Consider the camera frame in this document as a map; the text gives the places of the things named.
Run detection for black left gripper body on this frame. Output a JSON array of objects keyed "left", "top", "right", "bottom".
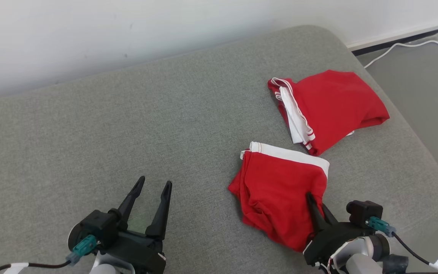
[{"left": 107, "top": 229, "right": 166, "bottom": 274}]

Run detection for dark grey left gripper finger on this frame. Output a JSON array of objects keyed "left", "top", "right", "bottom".
[
  {"left": 145, "top": 181, "right": 173, "bottom": 240},
  {"left": 118, "top": 176, "right": 146, "bottom": 229}
]

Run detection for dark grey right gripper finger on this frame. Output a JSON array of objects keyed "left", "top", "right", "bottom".
[
  {"left": 306, "top": 192, "right": 330, "bottom": 233},
  {"left": 322, "top": 204, "right": 339, "bottom": 226}
]

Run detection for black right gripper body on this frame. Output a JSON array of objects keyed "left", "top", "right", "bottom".
[{"left": 303, "top": 222, "right": 374, "bottom": 267}]

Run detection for red shorts with white trim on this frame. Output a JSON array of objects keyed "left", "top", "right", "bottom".
[{"left": 228, "top": 142, "right": 330, "bottom": 253}]

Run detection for red Bulls basketball jersey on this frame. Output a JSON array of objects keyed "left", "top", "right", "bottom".
[{"left": 268, "top": 70, "right": 390, "bottom": 156}]

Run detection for grey fabric mat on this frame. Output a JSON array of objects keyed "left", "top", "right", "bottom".
[{"left": 0, "top": 25, "right": 438, "bottom": 274}]

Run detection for white baseboard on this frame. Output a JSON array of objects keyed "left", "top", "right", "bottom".
[{"left": 346, "top": 15, "right": 438, "bottom": 52}]

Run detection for thin red white wires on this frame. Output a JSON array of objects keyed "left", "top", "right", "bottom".
[{"left": 318, "top": 238, "right": 356, "bottom": 274}]

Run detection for white floor cable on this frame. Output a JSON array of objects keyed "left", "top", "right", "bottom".
[{"left": 363, "top": 39, "right": 438, "bottom": 69}]

